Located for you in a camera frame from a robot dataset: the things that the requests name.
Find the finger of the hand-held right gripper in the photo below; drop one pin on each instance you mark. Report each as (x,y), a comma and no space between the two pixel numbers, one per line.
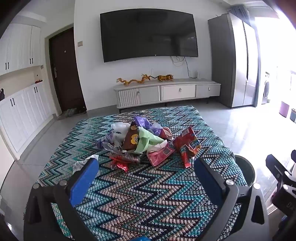
(276,164)

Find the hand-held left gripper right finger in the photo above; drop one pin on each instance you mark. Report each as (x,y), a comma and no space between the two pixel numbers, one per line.
(205,178)

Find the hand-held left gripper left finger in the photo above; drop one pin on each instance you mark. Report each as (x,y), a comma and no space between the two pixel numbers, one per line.
(84,178)

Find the clear plastic wrapper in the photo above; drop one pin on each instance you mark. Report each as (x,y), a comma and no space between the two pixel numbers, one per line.
(79,165)

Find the dark round trash bin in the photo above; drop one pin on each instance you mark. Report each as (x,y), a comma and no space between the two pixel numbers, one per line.
(245,169)

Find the small red foil wrapper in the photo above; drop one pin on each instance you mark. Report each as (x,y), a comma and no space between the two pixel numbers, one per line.
(120,164)

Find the large red snack packet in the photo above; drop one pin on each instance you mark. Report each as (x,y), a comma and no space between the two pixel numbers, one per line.
(186,143)

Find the clear plastic bag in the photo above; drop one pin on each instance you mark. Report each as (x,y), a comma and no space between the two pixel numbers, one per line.
(111,148)

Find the pink packet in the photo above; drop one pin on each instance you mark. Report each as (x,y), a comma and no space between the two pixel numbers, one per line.
(159,156)

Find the pink and white wrapper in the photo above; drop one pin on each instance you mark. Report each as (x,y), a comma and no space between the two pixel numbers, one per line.
(167,134)

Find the white plastic bag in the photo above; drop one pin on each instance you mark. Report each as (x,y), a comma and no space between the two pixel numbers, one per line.
(119,129)

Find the brown snack packet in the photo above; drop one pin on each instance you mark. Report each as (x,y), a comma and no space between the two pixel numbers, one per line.
(130,139)

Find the light green paper sheet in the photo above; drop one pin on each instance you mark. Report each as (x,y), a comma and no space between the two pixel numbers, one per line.
(148,141)

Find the blue storage bin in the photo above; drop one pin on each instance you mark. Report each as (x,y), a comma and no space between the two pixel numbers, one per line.
(293,115)

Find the purple storage bin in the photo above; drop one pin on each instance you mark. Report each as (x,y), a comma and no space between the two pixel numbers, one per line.
(284,109)

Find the zigzag patterned woven rug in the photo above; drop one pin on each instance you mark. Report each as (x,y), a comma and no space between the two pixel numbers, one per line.
(138,197)

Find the pile of shoes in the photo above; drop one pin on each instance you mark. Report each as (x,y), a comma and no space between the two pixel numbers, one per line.
(71,111)

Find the washing machine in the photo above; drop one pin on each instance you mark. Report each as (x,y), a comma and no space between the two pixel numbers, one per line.
(266,89)

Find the white base cabinet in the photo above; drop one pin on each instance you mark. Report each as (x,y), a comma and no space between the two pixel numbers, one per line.
(23,113)

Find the white television stand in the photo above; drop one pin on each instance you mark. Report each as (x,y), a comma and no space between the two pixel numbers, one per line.
(178,91)

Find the white router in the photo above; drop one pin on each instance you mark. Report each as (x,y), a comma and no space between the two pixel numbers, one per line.
(196,74)

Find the golden tiger figurine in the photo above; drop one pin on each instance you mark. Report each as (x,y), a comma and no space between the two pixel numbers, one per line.
(165,78)

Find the golden dragon figurine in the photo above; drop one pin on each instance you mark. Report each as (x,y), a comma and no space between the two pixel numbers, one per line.
(134,81)

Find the dark brown entrance door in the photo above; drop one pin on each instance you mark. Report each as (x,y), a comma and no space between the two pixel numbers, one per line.
(66,69)

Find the grey double door refrigerator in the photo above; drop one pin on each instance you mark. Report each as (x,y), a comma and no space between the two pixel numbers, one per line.
(229,62)

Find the black handbag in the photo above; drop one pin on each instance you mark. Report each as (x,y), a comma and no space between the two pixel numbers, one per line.
(1,93)

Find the grey blue curtain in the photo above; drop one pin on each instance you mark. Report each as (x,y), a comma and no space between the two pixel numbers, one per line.
(240,14)

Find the white wall cabinet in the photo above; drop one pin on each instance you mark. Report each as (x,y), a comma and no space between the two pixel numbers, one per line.
(18,48)

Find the large black wall television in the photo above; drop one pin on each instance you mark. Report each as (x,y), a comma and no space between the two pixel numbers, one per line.
(148,34)

